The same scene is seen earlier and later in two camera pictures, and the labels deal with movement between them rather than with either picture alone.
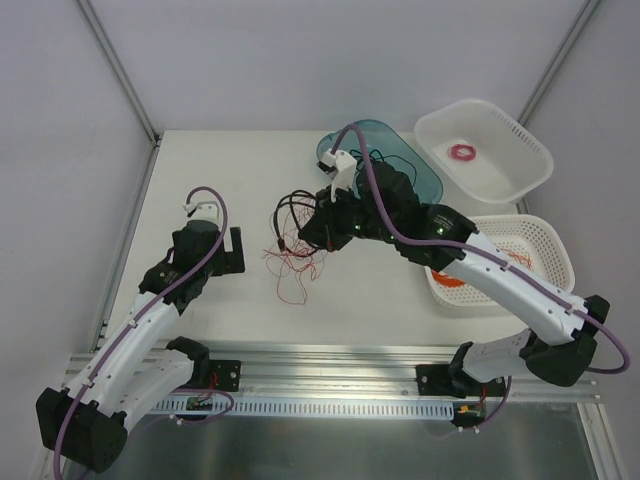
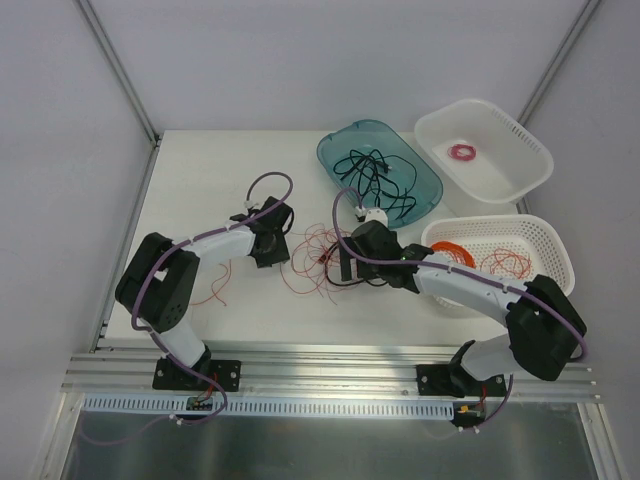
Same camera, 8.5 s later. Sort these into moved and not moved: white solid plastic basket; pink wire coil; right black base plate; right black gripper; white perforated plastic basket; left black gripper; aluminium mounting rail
Moved: left black gripper; right black gripper
Not moved: right black base plate; white solid plastic basket; white perforated plastic basket; pink wire coil; aluminium mounting rail
